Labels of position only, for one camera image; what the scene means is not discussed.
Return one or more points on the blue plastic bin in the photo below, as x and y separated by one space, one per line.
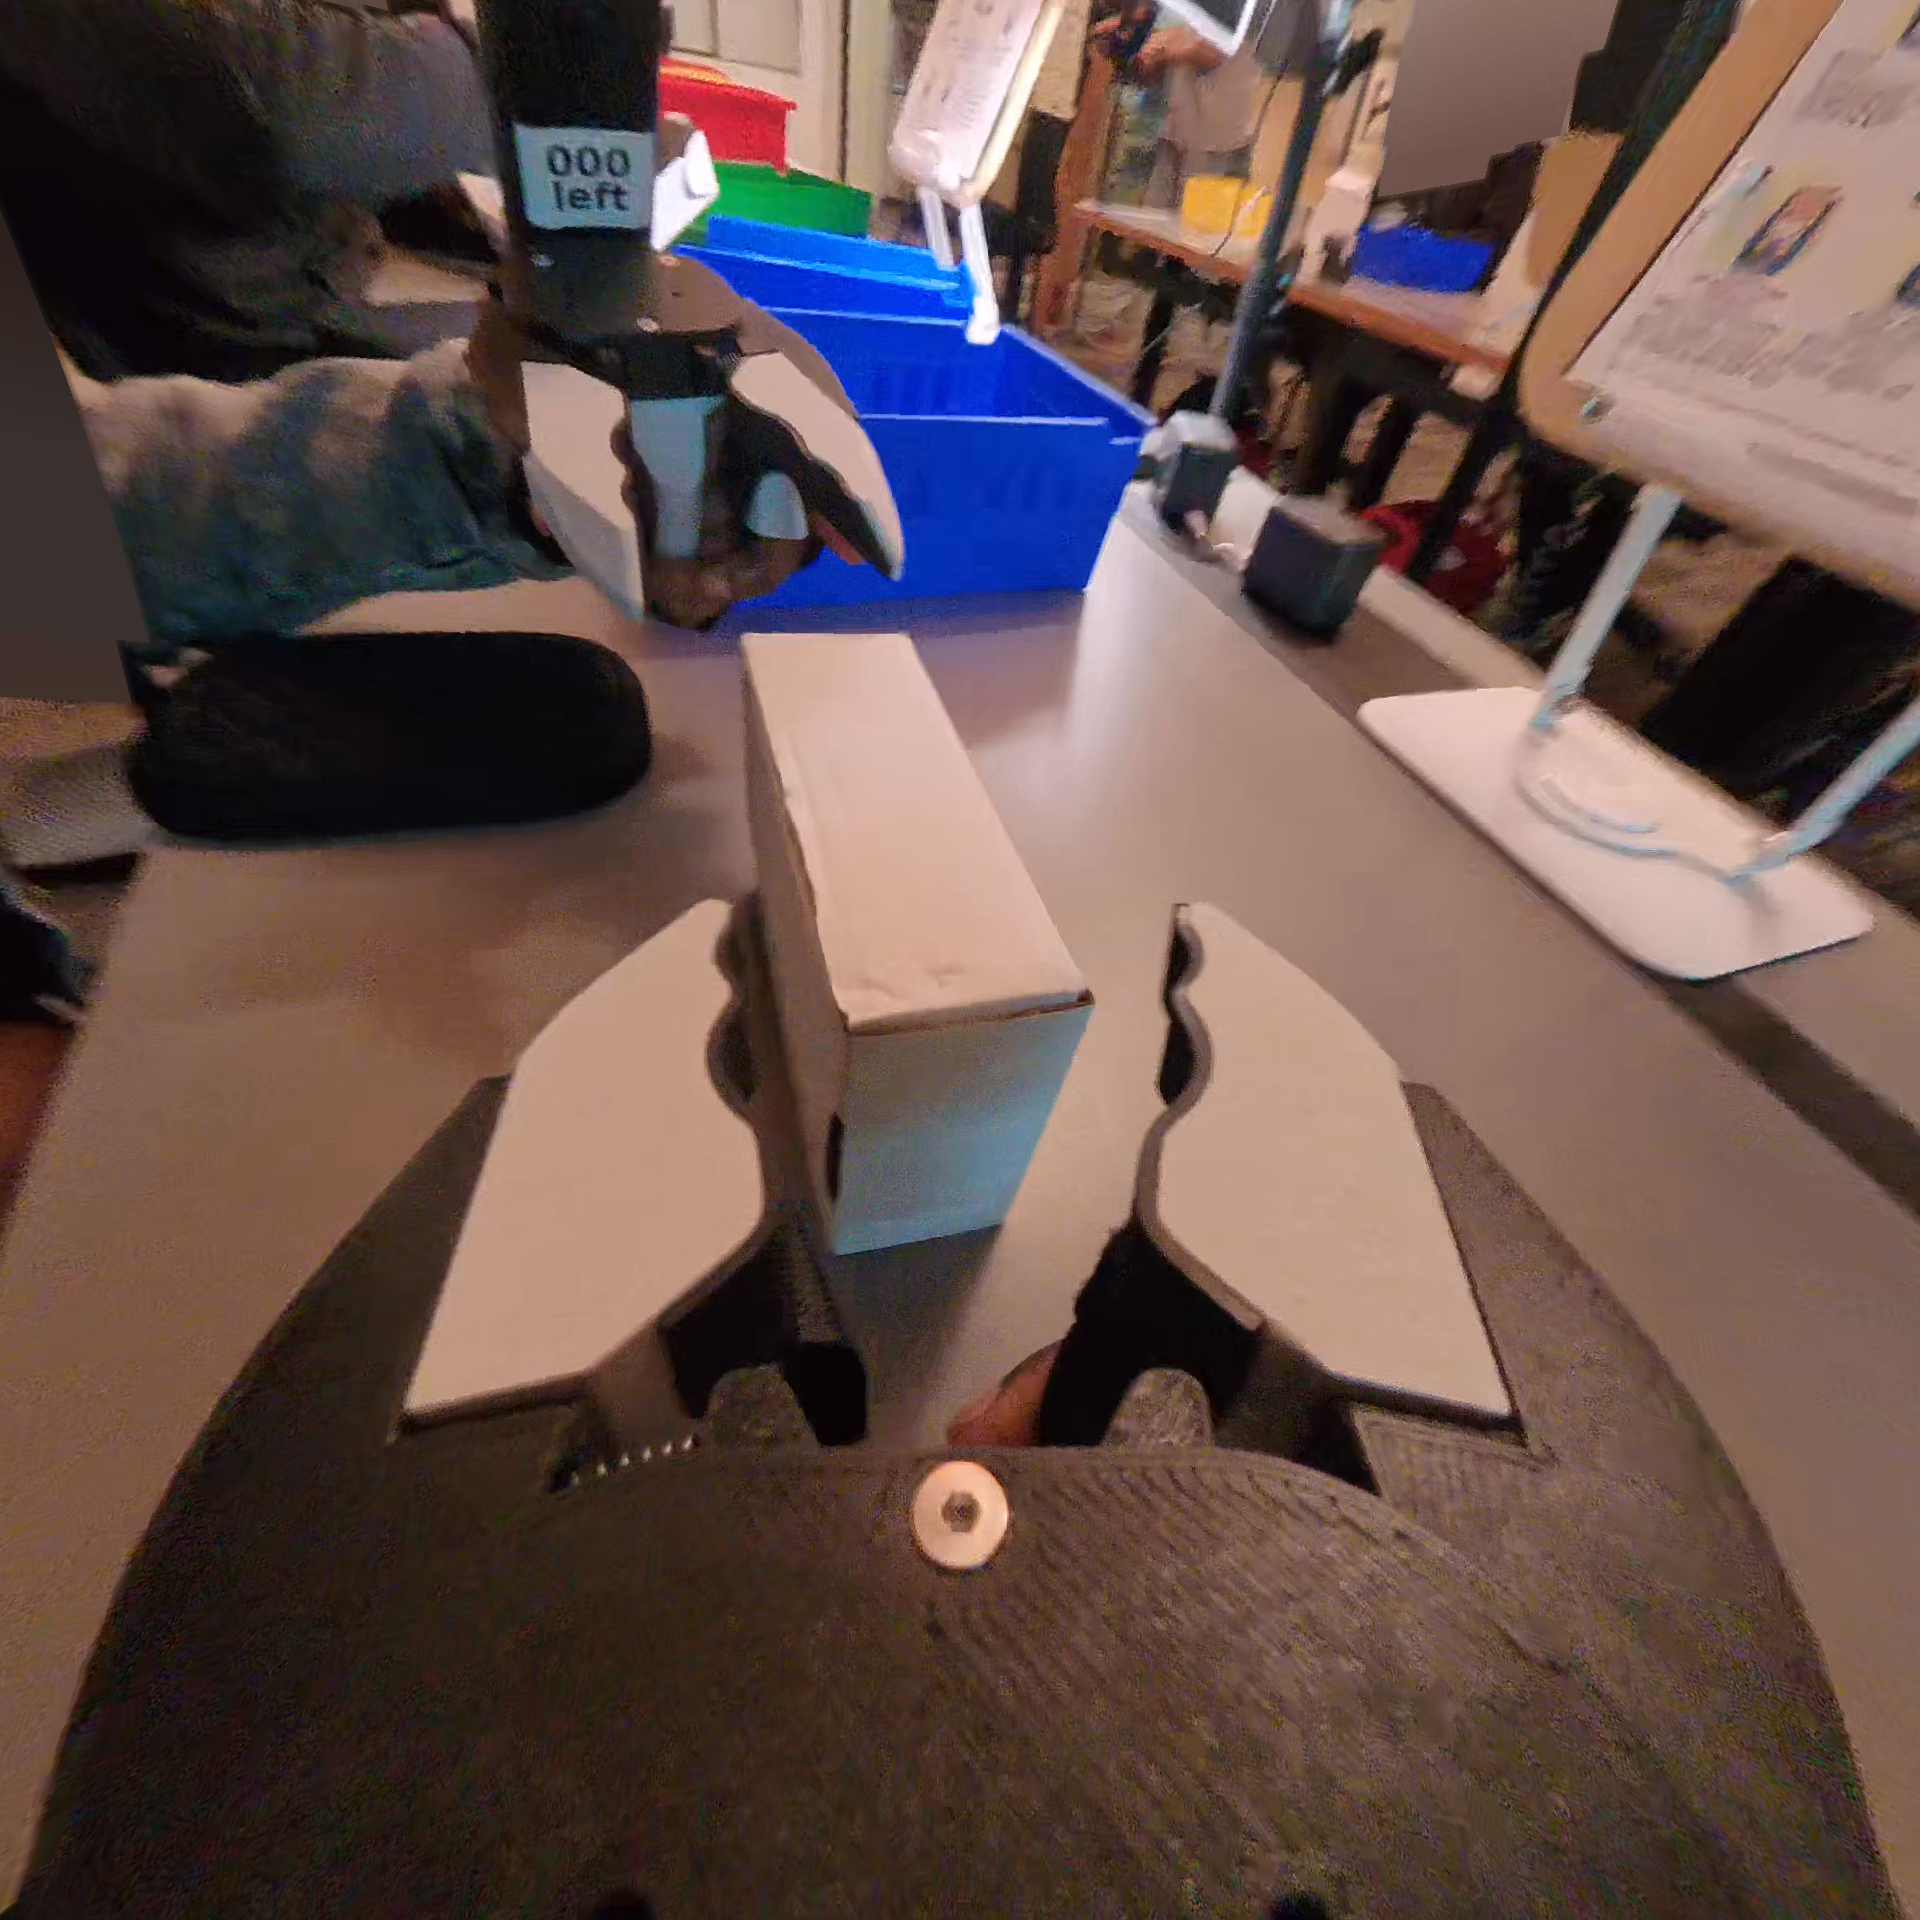
839 262
1417 259
974 480

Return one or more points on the person's left forearm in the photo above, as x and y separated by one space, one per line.
300 493

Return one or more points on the yellow plastic bin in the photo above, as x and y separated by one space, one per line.
1224 205

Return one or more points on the person's right hand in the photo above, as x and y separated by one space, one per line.
1009 1401

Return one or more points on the green plastic bin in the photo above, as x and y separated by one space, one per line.
796 202

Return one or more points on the person's left hand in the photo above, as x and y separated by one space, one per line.
743 579

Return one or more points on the grey desk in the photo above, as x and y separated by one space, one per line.
1276 780

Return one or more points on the black tripod pole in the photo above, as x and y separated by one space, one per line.
1276 254

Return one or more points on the red plastic bin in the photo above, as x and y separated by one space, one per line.
734 118

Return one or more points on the black wrist rest pad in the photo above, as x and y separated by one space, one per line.
389 734

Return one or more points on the white cardboard mailer box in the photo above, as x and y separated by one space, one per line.
901 840

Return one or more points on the wood-edged office desk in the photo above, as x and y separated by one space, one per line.
1395 322

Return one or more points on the person's dark clothing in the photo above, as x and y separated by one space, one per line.
225 149

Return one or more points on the red bag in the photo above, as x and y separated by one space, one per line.
1440 547

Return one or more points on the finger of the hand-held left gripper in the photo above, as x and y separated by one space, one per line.
579 464
878 504

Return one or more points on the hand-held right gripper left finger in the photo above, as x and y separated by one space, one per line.
600 1185

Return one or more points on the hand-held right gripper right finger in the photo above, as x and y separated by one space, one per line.
1305 1200

